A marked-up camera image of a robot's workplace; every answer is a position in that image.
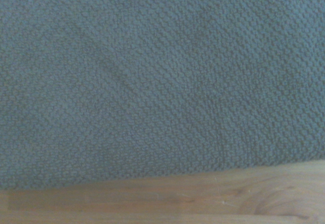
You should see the grey towel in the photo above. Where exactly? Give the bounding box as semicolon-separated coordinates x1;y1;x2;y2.
0;0;325;191

